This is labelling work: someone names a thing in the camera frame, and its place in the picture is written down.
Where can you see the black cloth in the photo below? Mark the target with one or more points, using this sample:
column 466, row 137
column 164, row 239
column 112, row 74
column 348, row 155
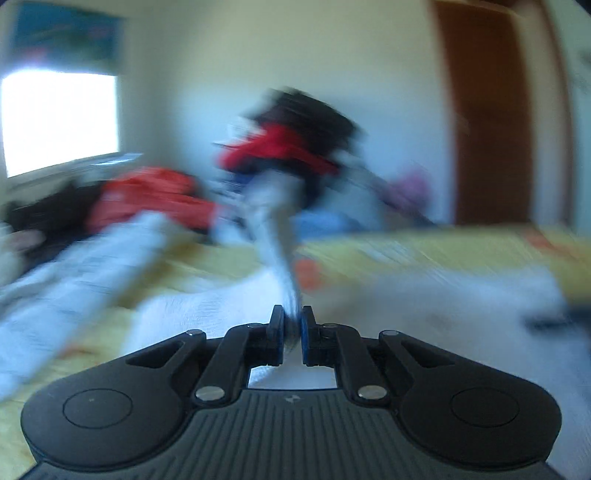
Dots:
column 41, row 212

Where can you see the red plastic bag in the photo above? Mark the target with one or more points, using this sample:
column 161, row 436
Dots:
column 152, row 196

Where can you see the white knit sweater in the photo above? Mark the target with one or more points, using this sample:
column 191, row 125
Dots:
column 415, row 314

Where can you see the bright window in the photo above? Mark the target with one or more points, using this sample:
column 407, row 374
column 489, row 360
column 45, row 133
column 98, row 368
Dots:
column 60, row 122

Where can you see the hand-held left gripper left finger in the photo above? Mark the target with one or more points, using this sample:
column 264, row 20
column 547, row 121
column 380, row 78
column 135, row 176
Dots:
column 278, row 337

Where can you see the purple cloth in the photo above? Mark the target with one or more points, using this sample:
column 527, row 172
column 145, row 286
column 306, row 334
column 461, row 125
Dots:
column 411, row 189

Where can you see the yellow floral bedsheet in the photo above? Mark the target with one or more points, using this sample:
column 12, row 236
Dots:
column 415, row 251

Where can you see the red jacket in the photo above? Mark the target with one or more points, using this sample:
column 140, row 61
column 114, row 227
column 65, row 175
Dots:
column 277, row 147

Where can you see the white printed quilt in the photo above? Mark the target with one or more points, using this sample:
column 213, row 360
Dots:
column 69, row 295

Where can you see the grey-blue cloth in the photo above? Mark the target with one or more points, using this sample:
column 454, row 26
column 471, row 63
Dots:
column 355, row 198

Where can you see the blue floral curtain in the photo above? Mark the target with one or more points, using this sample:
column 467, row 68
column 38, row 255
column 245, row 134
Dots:
column 64, row 32

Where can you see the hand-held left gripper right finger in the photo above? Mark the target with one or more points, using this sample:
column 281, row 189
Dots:
column 304, row 337

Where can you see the brown wooden door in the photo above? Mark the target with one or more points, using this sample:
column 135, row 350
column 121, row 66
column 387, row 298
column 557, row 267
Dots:
column 489, row 120

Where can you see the dark clothes pile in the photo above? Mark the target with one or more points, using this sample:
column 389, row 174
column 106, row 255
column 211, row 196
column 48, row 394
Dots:
column 314, row 115

